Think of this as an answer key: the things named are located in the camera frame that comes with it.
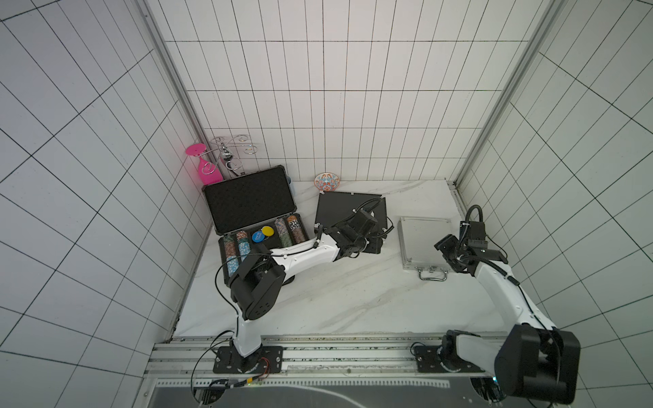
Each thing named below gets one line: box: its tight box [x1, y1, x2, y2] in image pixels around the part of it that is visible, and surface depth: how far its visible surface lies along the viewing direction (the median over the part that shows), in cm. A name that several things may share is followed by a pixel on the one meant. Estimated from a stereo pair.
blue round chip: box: [251, 230, 266, 244], surface depth 97 cm
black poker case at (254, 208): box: [201, 164, 310, 285], surface depth 100 cm
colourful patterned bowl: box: [313, 171, 341, 193], surface depth 120 cm
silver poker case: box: [397, 216, 452, 272], surface depth 94 cm
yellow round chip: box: [261, 225, 275, 238], surface depth 100 cm
